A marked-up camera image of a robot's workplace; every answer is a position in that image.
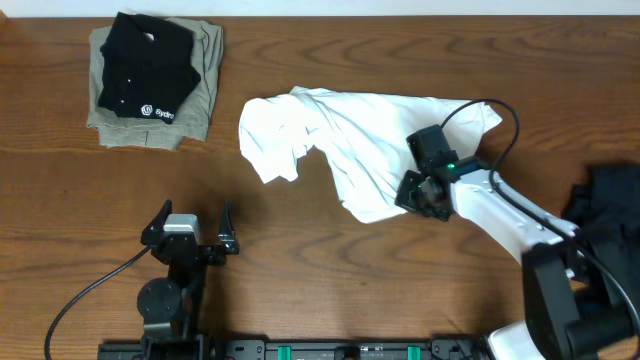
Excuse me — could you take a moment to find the white t-shirt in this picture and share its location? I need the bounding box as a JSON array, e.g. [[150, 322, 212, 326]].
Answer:
[[238, 86, 502, 224]]

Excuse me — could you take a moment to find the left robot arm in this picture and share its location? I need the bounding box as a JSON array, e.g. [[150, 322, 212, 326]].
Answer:
[[137, 201, 240, 360]]

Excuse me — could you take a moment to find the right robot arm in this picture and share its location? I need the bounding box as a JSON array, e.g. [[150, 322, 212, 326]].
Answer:
[[395, 155, 639, 359]]

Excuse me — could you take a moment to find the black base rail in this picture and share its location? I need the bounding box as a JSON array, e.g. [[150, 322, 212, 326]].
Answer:
[[97, 337, 491, 360]]

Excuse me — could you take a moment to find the folded black polo shirt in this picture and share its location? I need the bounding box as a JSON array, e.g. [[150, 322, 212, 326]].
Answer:
[[98, 12, 201, 124]]

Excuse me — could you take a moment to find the folded khaki garment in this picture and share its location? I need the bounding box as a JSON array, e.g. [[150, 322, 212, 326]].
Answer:
[[87, 17, 224, 150]]

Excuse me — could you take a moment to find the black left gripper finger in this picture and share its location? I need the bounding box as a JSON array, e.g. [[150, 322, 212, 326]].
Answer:
[[218, 200, 240, 255], [141, 200, 172, 245]]

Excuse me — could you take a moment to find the dark crumpled garment pile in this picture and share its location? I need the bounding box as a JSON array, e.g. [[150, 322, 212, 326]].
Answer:
[[562, 163, 639, 307]]

